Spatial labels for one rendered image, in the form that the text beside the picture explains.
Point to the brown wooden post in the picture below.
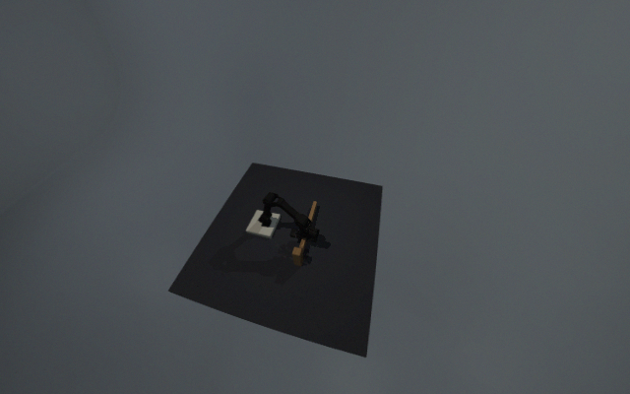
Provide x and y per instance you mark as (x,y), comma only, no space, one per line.
(297,256)

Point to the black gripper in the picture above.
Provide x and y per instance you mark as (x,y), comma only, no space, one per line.
(300,235)

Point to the wooden side rail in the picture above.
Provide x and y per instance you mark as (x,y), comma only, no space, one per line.
(311,217)

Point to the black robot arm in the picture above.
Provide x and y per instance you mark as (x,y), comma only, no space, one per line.
(302,221)

